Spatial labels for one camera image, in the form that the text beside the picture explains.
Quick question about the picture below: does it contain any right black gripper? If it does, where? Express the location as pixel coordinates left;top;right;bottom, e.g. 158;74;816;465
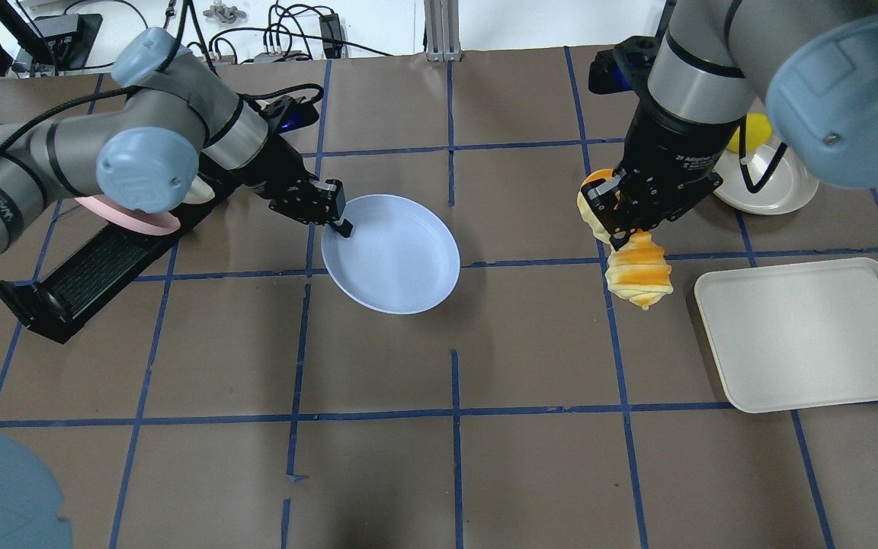
582;104;723;252

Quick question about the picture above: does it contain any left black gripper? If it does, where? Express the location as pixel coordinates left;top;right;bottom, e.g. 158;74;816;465
239;134;354;239

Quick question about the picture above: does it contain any orange striped bread roll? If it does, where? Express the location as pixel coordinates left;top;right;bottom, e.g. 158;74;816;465
576;169;674;310

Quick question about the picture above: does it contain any blue plate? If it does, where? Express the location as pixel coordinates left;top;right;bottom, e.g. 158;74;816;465
320;194;460;315

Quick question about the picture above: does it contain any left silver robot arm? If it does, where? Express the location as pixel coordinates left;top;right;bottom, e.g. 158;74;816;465
0;27;344;342

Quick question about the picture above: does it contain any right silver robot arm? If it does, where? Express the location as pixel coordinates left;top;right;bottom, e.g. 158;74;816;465
576;1;878;251

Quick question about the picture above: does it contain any cream white plate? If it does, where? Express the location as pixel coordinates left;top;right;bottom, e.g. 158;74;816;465
182;177;216;205

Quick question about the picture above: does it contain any pink plate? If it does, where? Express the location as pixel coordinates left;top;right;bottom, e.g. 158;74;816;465
75;194;181;236

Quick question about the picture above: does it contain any yellow lemon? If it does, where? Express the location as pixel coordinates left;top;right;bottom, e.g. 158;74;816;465
727;112;774;154

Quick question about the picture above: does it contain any white shallow bowl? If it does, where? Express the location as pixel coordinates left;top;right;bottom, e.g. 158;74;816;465
714;149;820;216

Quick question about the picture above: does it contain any black power adapter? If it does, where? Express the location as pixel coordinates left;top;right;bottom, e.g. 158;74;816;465
319;13;345;59

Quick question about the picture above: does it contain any white rectangular tray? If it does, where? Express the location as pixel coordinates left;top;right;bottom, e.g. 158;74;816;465
694;257;878;413

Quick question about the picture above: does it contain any black dish rack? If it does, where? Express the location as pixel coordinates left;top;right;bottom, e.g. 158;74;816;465
0;172;240;344

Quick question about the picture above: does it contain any black cable bundle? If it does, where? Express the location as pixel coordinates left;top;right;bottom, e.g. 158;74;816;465
184;4;417;66

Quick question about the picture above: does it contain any aluminium frame post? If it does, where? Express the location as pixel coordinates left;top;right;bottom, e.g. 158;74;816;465
424;0;463;63

